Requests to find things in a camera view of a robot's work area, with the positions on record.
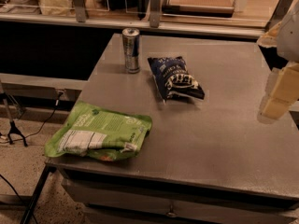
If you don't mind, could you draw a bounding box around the black power cable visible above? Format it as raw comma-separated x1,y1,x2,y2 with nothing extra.
0,91,65,145

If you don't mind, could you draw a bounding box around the brown pegboard tray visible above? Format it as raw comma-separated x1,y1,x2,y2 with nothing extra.
162,0,234,18

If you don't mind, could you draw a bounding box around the black tripod stand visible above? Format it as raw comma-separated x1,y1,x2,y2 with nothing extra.
0,80,27,147

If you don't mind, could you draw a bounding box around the black table leg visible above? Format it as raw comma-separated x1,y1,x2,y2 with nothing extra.
20,165,56,224

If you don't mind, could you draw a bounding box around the grey table drawer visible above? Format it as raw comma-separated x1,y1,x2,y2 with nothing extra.
62,179,295,224

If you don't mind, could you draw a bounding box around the silver blue redbull can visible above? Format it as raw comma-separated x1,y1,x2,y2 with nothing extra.
122,28,140,74

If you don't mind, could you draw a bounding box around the grey metal shelf post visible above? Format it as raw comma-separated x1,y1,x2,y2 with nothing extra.
73,0,88,22
149,0,161,28

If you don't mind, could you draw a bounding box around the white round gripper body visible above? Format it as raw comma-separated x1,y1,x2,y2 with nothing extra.
277,2,299,63

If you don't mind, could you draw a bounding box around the grey metal shelf bracket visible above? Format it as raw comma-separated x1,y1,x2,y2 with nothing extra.
265,0,293,31

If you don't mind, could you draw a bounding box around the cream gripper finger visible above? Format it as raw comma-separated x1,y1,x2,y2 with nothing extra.
262,63,299,119
257,22,281,47

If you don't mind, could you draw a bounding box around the green rice chip bag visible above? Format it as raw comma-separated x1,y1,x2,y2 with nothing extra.
45,101,152,161

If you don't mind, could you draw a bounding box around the dark blue chip bag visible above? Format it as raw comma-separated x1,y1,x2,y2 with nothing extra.
148,56,205,102

